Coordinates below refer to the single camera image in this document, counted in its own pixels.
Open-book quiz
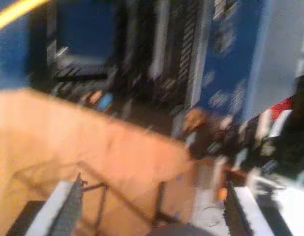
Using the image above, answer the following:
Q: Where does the dark object with red patch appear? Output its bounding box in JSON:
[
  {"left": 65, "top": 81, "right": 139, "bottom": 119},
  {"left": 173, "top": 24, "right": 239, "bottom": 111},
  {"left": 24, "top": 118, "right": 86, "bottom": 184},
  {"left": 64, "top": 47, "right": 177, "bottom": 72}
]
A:
[{"left": 206, "top": 73, "right": 304, "bottom": 178}]

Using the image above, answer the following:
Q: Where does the dark wooden chair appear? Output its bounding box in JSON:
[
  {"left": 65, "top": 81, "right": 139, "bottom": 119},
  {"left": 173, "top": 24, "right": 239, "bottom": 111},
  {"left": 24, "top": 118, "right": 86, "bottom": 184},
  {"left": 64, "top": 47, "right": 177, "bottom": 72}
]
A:
[{"left": 78, "top": 172, "right": 182, "bottom": 229}]

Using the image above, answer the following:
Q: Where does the black rack server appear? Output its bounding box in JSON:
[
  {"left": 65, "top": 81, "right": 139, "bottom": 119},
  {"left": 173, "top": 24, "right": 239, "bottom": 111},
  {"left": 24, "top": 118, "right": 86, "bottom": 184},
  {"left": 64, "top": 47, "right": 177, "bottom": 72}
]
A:
[{"left": 115, "top": 0, "right": 207, "bottom": 118}]

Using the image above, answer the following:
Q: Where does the yellow network cable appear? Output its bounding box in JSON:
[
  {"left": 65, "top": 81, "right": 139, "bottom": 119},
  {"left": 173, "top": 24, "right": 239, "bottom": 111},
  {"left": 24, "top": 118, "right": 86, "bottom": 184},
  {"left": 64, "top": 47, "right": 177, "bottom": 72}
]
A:
[{"left": 0, "top": 0, "right": 51, "bottom": 33}]

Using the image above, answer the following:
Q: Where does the blue flat rack unit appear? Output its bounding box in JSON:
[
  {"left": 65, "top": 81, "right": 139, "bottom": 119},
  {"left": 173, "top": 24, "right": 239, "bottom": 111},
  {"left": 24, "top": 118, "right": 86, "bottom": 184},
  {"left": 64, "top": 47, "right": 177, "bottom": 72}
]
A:
[{"left": 0, "top": 18, "right": 33, "bottom": 89}]

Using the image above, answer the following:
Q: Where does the blue network switch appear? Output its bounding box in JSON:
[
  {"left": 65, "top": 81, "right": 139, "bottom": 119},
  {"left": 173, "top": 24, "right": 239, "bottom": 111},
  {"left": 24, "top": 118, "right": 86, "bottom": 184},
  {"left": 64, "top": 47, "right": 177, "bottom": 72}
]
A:
[{"left": 198, "top": 0, "right": 303, "bottom": 123}]

